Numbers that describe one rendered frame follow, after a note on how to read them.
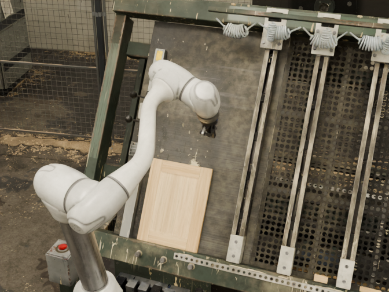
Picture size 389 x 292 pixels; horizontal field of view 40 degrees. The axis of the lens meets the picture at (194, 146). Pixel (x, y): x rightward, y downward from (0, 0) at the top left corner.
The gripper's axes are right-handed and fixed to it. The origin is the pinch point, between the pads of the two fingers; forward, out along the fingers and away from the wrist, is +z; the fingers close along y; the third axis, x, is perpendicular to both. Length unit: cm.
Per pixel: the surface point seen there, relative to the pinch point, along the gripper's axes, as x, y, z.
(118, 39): -72, -34, 27
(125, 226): -28, 46, 50
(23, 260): -116, 92, 166
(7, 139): -246, 8, 276
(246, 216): 24.9, 18.5, 36.2
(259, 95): 6.8, -32.8, 21.6
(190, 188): -6.4, 16.5, 42.9
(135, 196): -29, 32, 46
